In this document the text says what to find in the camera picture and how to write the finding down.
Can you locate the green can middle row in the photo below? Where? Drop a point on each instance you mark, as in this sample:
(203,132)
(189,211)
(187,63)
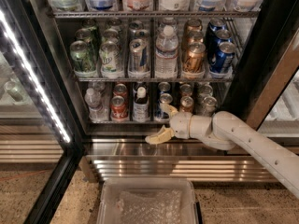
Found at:
(85,35)

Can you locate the red coke can rear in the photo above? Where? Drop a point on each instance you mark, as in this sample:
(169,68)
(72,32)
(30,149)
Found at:
(120,90)

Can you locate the blue pepsi can middle row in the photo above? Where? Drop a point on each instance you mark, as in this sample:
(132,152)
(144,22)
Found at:
(216,38)

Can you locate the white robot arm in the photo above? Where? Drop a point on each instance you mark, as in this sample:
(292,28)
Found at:
(223,131)

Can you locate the silver can rear bottom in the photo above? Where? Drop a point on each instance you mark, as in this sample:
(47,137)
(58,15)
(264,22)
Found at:
(204,91)

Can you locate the clear water bottle shelf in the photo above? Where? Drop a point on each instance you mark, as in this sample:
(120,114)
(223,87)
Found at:
(166,53)
(93,100)

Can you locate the clear water bottle bottom shelf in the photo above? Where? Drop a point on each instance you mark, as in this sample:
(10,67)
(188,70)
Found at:
(93,100)

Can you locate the red coke can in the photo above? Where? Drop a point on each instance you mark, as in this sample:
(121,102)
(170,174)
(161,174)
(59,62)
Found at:
(120,90)
(118,108)

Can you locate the gold can front middle shelf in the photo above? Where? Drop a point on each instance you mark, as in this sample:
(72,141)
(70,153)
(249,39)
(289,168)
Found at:
(194,57)

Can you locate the glass fridge door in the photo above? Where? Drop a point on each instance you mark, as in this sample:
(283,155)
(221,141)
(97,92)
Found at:
(43,119)

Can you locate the white green 7up can front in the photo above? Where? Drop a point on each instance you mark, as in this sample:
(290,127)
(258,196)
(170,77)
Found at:
(110,57)

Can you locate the gold can middle row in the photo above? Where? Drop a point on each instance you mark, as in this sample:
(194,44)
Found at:
(193,36)

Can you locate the clear plastic bin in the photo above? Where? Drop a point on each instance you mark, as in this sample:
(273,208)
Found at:
(148,200)

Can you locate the gold can rear bottom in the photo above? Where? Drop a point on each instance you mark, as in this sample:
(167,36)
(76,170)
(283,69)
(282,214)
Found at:
(185,90)

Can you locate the green can front middle shelf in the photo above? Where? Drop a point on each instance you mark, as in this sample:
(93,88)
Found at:
(82,57)

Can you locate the blue pepsi can front middle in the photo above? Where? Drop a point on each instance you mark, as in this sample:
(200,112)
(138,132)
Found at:
(222,58)

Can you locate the red coke can front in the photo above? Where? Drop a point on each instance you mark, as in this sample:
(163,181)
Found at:
(118,108)

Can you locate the silver can front bottom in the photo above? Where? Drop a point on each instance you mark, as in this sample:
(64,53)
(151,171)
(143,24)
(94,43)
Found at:
(208,106)

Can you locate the silver blue can front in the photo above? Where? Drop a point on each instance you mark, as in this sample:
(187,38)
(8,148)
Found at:
(138,56)

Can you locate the clear water bottle middle shelf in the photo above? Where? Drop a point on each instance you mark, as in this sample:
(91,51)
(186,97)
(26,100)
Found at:
(166,53)

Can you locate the dark drink bottle white cap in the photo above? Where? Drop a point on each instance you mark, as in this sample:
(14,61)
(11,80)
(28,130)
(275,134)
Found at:
(141,105)

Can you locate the gold can front bottom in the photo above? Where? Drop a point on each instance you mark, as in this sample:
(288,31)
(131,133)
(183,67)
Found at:
(186,104)

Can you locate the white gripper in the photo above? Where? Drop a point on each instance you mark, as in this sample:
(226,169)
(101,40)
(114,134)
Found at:
(180,124)

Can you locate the blue pepsi can rear bottom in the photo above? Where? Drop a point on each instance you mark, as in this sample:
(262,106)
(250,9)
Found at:
(164,87)

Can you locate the blue pepsi can rear middle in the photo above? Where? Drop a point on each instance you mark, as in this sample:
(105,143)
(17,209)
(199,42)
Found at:
(214,25)

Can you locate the blue pepsi can front bottom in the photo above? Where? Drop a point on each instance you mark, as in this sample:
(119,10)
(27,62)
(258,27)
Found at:
(164,99)

